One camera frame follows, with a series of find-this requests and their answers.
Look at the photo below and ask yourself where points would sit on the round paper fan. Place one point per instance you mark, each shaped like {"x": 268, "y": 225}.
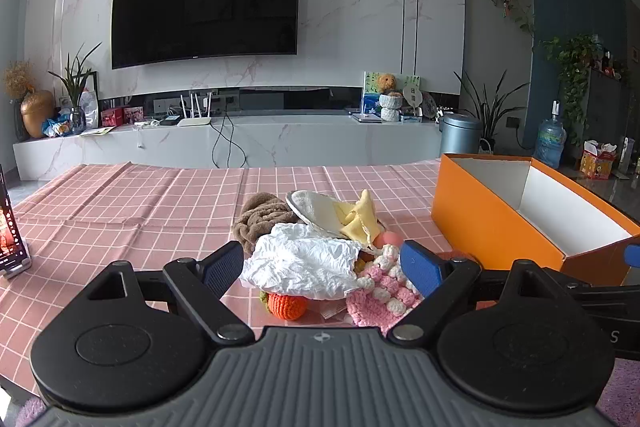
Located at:
{"x": 412, "y": 98}

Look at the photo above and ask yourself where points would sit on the black television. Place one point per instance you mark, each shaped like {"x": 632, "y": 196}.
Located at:
{"x": 205, "y": 7}

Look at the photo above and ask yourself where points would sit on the black framed picture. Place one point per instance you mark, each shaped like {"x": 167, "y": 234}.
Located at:
{"x": 90, "y": 104}

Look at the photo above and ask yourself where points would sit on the teddy bear on cups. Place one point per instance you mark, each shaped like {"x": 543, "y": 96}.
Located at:
{"x": 390, "y": 107}

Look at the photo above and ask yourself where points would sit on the grey cabinet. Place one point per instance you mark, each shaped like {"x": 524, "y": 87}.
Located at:
{"x": 607, "y": 117}

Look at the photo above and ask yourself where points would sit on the red yellow gift bag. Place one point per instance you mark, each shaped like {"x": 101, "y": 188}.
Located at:
{"x": 597, "y": 163}

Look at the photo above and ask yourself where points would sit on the blue green painting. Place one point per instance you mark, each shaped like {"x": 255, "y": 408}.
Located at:
{"x": 369, "y": 99}

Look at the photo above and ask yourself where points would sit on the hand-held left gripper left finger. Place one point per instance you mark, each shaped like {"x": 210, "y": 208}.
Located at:
{"x": 222, "y": 264}

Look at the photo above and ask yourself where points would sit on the silver laptop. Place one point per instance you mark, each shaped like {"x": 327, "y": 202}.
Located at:
{"x": 366, "y": 117}

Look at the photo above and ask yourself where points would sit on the brown teddy bear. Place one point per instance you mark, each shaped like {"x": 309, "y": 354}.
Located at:
{"x": 386, "y": 83}

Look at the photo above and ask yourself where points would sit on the small black box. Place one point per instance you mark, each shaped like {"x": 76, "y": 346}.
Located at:
{"x": 170, "y": 121}

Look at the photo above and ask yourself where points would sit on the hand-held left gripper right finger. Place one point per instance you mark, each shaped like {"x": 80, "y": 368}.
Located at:
{"x": 420, "y": 269}

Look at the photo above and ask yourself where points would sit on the pink framed photo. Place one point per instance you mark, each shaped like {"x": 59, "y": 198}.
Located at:
{"x": 134, "y": 115}

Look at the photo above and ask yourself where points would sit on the white plastic bag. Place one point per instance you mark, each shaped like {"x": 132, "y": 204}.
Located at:
{"x": 300, "y": 262}

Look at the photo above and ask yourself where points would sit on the black wall socket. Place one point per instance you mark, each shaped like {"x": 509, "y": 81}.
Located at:
{"x": 513, "y": 122}

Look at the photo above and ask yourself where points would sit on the grey trash can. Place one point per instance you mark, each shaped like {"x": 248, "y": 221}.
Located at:
{"x": 460, "y": 134}

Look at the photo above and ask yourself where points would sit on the blue water bottle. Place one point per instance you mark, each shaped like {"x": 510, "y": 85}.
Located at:
{"x": 550, "y": 139}

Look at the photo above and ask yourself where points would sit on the blue snack bag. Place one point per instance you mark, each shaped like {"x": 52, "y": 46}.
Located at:
{"x": 56, "y": 127}

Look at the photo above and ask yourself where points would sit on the trailing green plant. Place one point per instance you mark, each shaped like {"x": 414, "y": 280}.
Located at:
{"x": 572, "y": 67}

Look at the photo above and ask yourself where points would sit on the orange cardboard box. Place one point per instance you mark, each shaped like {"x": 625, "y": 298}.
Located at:
{"x": 475, "y": 217}

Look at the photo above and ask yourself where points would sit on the brown fuzzy towel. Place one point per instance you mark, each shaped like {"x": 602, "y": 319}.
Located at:
{"x": 260, "y": 219}

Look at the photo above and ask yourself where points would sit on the dried flower bunch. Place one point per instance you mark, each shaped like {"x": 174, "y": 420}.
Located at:
{"x": 19, "y": 79}

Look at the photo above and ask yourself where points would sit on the long-leaf potted plant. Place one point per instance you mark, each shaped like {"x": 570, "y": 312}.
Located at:
{"x": 487, "y": 112}

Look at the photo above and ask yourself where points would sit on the pink white crocheted piece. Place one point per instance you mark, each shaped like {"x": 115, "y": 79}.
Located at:
{"x": 372, "y": 292}

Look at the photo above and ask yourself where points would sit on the red gift box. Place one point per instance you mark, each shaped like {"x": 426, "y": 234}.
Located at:
{"x": 112, "y": 118}

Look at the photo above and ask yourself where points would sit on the yellow papers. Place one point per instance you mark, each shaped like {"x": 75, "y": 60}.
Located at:
{"x": 97, "y": 131}

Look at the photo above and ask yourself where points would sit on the white marble television cabinet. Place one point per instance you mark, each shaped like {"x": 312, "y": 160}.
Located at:
{"x": 300, "y": 142}

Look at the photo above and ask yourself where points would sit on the pink soft ball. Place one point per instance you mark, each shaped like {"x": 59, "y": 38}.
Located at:
{"x": 387, "y": 239}

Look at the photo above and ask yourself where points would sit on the golden vase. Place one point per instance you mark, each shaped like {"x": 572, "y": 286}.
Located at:
{"x": 37, "y": 114}

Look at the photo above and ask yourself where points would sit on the white router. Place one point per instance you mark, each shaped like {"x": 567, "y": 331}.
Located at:
{"x": 195, "y": 122}

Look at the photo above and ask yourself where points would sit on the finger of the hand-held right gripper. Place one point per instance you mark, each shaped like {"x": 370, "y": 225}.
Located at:
{"x": 600, "y": 292}
{"x": 632, "y": 255}

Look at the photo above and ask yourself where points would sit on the yellow cloth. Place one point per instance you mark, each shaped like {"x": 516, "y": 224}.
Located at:
{"x": 357, "y": 219}

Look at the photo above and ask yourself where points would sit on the phone on stand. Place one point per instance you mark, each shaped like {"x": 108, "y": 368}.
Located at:
{"x": 10, "y": 232}

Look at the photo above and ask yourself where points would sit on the green plant in glass vase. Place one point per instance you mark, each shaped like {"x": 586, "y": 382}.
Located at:
{"x": 76, "y": 117}

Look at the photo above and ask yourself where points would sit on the pink checkered tablecloth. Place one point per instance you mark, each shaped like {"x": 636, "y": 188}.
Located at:
{"x": 125, "y": 217}

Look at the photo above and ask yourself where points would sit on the orange crocheted toy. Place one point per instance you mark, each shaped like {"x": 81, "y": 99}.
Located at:
{"x": 287, "y": 306}

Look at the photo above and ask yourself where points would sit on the decorative plate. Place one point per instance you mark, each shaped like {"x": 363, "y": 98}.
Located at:
{"x": 429, "y": 108}

